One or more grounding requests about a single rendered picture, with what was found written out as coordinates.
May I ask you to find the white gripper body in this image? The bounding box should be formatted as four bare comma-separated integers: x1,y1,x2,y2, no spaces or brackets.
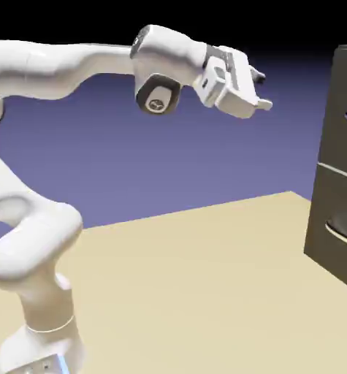
214,45,260,120

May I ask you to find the dark wooden cabinet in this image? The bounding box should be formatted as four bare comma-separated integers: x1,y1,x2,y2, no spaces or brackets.
303,44,347,295

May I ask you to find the dark drawer front with handle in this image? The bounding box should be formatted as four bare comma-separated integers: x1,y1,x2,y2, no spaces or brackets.
317,45,347,180
303,164,347,294

